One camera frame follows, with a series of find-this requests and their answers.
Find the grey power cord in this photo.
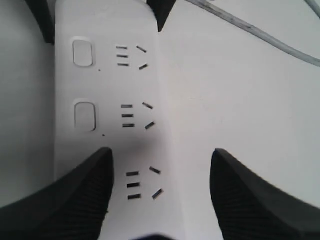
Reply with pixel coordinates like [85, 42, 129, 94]
[194, 0, 320, 66]

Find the white five-outlet power strip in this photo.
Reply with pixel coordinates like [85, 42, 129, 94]
[54, 0, 186, 240]

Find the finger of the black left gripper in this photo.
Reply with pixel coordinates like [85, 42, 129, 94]
[146, 0, 176, 33]
[25, 0, 55, 45]

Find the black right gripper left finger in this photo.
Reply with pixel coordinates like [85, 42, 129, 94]
[0, 147, 114, 240]

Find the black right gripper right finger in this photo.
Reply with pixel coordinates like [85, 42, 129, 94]
[211, 148, 320, 240]

